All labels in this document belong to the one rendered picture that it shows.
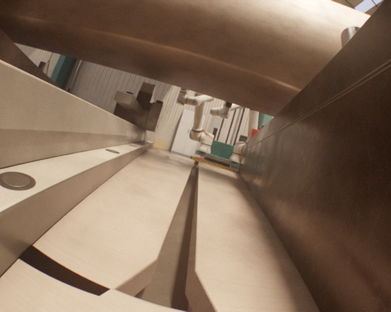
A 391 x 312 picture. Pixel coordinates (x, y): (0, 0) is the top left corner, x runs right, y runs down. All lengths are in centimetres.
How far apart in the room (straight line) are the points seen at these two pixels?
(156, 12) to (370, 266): 111
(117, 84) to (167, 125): 314
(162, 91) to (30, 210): 815
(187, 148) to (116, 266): 728
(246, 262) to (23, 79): 34
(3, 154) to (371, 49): 43
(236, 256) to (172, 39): 89
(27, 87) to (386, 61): 40
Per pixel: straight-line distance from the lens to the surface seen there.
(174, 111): 803
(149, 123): 132
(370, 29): 31
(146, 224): 26
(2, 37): 101
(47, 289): 15
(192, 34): 95
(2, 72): 20
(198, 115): 237
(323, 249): 24
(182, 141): 738
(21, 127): 22
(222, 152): 252
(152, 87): 148
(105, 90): 884
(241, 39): 98
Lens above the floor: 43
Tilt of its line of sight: 2 degrees down
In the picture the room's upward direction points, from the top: 17 degrees clockwise
